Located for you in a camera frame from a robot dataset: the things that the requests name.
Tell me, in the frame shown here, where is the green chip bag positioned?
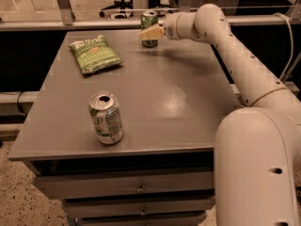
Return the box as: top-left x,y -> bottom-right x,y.
69,35 -> 121,74

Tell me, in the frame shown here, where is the grey drawer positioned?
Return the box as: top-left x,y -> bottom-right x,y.
79,212 -> 206,226
34,169 -> 214,200
63,195 -> 214,218

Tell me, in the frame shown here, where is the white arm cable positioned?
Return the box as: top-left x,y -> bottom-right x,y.
273,12 -> 295,81

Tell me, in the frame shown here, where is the middle grey drawer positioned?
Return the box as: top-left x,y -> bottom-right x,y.
63,195 -> 214,218

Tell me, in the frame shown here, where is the bottom grey drawer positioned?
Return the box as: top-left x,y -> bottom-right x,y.
79,212 -> 206,226

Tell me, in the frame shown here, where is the top grey drawer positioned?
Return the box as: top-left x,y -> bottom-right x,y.
34,169 -> 214,200

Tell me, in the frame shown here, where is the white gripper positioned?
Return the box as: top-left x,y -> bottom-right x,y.
138,12 -> 198,40

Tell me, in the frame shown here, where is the black cable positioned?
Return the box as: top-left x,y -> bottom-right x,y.
16,91 -> 27,116

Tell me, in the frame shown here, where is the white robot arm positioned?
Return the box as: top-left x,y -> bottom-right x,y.
139,4 -> 301,226

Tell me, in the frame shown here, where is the grey metal railing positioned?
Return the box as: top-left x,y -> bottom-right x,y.
0,0 -> 300,31

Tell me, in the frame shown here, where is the grey drawer cabinet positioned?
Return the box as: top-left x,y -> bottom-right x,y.
8,27 -> 243,226

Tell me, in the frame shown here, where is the white green soda can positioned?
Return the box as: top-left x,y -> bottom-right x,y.
88,91 -> 123,145

